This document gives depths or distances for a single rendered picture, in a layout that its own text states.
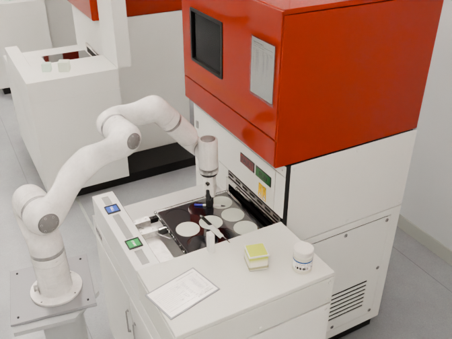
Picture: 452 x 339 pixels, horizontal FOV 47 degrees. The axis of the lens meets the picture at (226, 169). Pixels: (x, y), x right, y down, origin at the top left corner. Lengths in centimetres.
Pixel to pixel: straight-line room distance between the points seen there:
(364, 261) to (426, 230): 113
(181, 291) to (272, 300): 31
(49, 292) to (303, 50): 125
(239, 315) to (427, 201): 213
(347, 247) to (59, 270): 129
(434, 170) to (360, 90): 154
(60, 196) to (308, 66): 96
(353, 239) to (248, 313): 88
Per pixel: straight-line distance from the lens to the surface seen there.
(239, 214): 227
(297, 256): 186
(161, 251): 212
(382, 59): 211
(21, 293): 214
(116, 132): 182
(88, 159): 184
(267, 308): 182
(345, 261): 257
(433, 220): 366
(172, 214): 229
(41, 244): 192
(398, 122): 232
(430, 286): 348
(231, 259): 194
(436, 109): 341
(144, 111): 190
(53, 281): 201
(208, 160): 215
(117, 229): 213
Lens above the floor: 223
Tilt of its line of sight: 31 degrees down
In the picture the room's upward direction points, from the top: straight up
